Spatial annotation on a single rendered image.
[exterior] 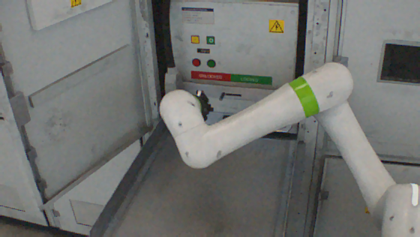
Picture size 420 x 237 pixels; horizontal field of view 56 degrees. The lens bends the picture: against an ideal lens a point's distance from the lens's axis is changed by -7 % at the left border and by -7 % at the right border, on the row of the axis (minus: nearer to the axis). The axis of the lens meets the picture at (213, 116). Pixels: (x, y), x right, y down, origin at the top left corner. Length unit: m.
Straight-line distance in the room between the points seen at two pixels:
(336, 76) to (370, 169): 0.31
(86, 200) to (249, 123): 1.31
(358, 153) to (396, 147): 0.40
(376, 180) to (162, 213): 0.68
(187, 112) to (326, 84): 0.39
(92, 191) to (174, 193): 0.82
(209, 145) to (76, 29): 0.60
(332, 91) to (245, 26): 0.50
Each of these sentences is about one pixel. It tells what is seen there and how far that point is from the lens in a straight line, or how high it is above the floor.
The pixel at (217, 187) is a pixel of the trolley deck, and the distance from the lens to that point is 1.48.
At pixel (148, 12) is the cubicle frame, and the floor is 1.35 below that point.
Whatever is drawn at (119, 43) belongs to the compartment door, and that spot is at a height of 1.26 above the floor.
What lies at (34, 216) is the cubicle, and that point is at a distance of 2.64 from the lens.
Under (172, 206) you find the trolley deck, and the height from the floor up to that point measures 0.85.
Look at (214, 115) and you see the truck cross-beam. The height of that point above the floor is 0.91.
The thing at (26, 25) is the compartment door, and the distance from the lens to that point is 1.33.
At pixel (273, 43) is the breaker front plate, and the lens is 1.57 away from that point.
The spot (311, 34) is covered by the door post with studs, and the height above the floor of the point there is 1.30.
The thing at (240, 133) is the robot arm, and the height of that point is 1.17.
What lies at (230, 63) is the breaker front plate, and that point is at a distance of 1.63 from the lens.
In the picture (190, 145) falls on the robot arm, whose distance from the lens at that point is 1.16.
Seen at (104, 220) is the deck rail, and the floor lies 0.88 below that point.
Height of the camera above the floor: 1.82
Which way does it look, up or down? 31 degrees down
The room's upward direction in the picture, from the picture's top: 2 degrees counter-clockwise
